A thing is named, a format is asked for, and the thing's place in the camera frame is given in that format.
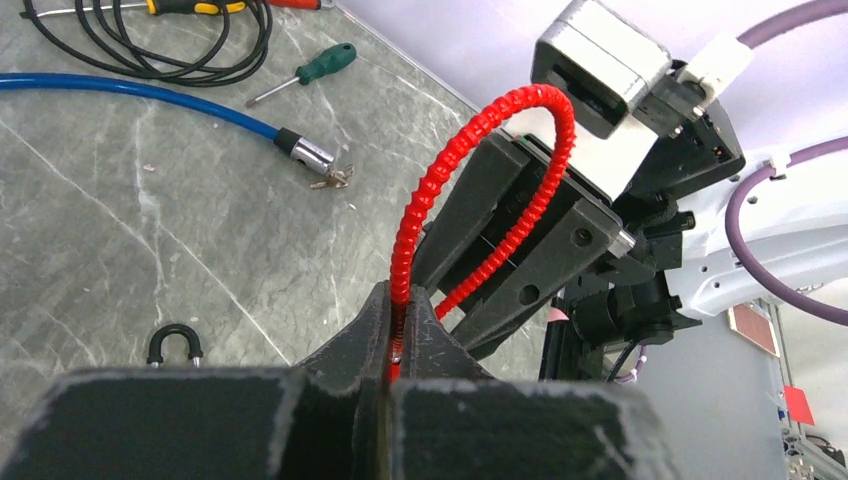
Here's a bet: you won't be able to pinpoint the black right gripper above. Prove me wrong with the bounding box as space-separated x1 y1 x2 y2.
411 104 744 351

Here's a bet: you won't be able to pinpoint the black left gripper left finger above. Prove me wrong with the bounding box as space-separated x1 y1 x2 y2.
1 282 390 479

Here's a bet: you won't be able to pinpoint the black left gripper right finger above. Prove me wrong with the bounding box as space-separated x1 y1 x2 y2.
392 288 679 479

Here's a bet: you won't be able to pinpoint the red cable padlock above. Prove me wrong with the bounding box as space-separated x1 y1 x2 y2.
388 83 578 382

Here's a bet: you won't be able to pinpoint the yellow padlock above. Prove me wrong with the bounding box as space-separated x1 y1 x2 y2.
145 323 205 370

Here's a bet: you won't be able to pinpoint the small keys of blue lock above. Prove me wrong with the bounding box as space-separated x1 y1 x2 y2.
310 164 355 190

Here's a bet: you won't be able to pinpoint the yellow black screwdriver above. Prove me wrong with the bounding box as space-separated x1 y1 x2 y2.
19 0 247 20

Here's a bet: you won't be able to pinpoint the blue cable lock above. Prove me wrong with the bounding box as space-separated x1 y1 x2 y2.
0 71 339 178

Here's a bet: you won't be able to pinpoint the green handled screwdriver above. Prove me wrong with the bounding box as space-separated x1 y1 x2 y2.
244 43 358 108

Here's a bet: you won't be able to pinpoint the red handled wrench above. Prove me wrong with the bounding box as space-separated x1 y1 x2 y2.
268 0 335 10

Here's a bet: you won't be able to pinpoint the aluminium extrusion frame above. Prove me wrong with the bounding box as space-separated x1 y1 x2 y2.
759 300 847 479

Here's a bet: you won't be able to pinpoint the black coiled cable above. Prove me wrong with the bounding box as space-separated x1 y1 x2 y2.
19 0 276 89

